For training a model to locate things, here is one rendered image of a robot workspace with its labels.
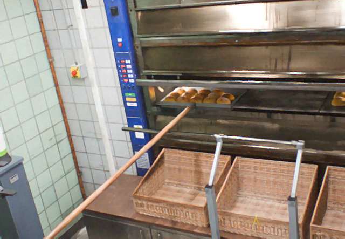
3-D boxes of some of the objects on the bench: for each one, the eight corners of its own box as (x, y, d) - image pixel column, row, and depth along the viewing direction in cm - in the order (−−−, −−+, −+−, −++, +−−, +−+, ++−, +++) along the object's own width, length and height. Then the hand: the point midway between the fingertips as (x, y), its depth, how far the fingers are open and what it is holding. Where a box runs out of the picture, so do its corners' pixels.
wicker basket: (168, 178, 349) (163, 147, 339) (236, 189, 321) (232, 155, 311) (133, 213, 311) (126, 178, 301) (207, 229, 282) (201, 191, 273)
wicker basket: (239, 190, 320) (235, 155, 310) (320, 201, 292) (319, 163, 283) (212, 230, 280) (207, 192, 271) (303, 247, 253) (301, 206, 244)
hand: (8, 178), depth 183 cm, fingers open, 13 cm apart
